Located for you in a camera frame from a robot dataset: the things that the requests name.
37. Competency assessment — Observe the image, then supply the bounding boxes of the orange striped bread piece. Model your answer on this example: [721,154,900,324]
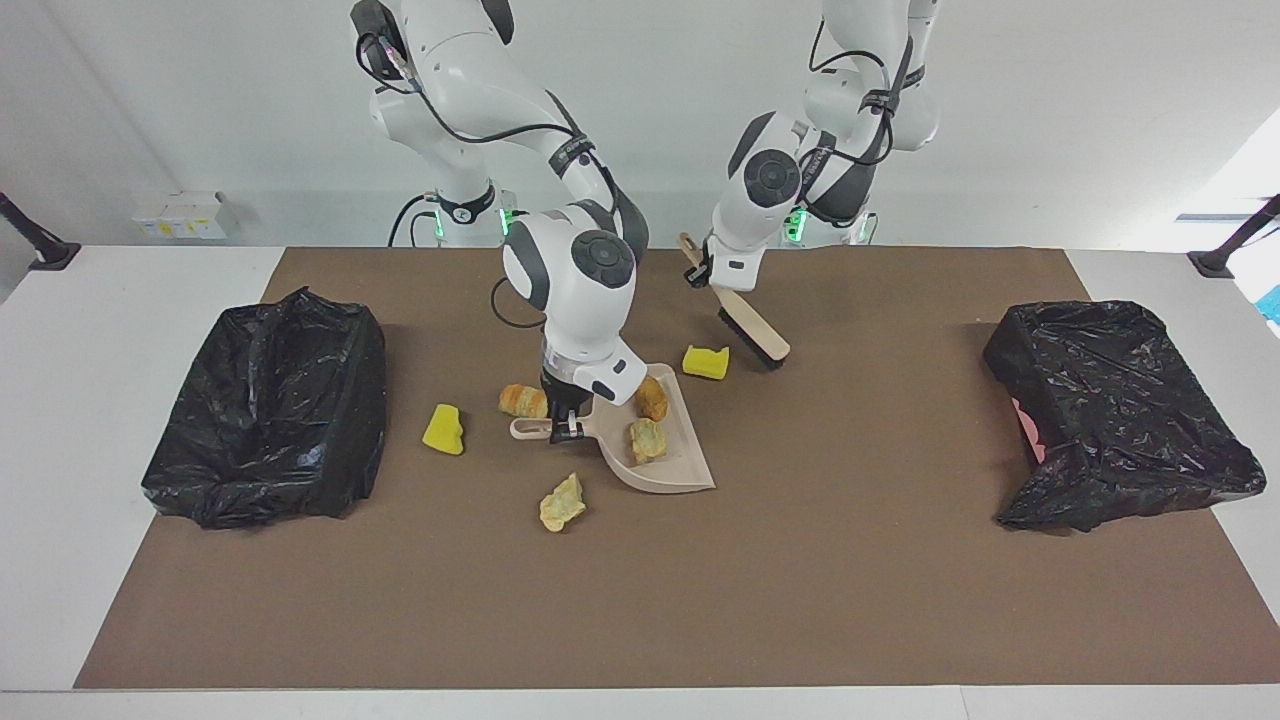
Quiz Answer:
[498,383,550,421]

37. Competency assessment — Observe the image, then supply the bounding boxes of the pale trash piece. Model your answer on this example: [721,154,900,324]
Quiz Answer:
[628,418,669,466]
[539,472,587,533]

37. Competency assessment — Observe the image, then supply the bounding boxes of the beige brush with black bristles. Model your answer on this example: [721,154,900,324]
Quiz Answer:
[678,232,791,371]

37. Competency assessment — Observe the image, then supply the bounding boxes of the beige plastic dustpan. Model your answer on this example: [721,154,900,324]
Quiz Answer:
[510,363,717,495]

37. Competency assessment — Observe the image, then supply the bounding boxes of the plain yellow sponge piece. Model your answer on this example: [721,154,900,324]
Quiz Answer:
[422,403,466,456]

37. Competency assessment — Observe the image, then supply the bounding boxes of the right black trash bag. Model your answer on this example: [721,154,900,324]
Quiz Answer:
[141,287,389,529]

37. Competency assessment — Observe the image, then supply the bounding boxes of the black trash bag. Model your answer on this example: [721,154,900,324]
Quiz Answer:
[141,287,389,529]
[983,300,1268,533]

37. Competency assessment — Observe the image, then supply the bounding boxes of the left black trash bag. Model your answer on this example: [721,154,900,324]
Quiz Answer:
[983,300,1268,533]

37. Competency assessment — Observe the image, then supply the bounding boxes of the brown table mat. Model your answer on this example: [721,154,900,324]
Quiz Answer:
[75,248,1280,689]

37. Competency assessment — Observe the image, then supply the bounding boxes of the black clamp stand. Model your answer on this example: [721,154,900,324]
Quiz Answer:
[1188,195,1280,279]
[0,190,83,272]

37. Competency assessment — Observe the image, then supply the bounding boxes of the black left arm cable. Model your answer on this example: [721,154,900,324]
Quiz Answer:
[800,15,916,216]

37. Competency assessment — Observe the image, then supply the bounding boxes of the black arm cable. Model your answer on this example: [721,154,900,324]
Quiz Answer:
[800,15,916,216]
[360,30,626,331]

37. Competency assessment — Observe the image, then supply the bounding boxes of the black right base cables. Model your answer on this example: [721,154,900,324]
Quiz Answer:
[388,193,443,249]

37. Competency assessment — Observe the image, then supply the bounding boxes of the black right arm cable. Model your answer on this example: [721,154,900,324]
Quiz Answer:
[360,30,626,331]

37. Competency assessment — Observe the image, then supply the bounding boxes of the white wall socket box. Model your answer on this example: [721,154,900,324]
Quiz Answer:
[132,192,229,241]

